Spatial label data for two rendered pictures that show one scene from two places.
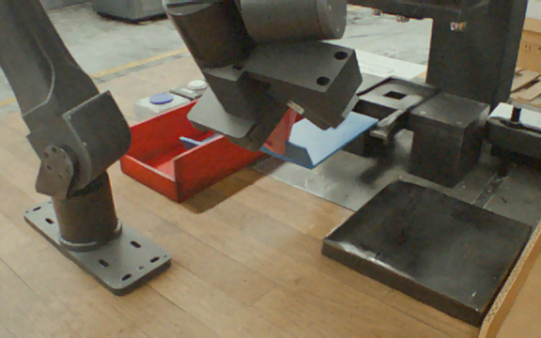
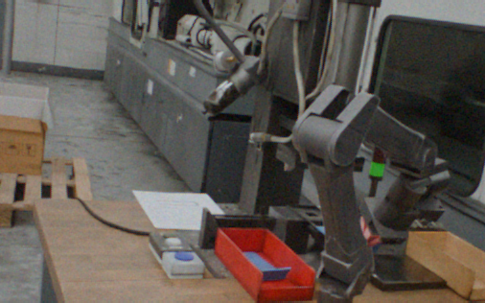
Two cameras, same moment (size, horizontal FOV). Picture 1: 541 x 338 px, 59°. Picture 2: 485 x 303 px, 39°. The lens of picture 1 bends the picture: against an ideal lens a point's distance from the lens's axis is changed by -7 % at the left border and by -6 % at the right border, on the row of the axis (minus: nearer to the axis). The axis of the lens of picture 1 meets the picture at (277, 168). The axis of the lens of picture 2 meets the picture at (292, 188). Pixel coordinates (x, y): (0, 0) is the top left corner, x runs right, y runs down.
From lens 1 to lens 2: 131 cm
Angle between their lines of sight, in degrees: 63
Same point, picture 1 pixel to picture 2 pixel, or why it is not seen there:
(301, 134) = not seen: hidden behind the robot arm
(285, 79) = (431, 209)
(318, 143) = not seen: hidden behind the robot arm
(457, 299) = (438, 281)
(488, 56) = (295, 181)
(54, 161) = (365, 272)
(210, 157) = (303, 270)
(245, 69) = (417, 209)
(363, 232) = (385, 275)
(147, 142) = (251, 279)
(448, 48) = (271, 180)
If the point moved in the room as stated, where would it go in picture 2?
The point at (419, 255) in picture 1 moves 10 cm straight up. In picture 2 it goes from (408, 275) to (418, 232)
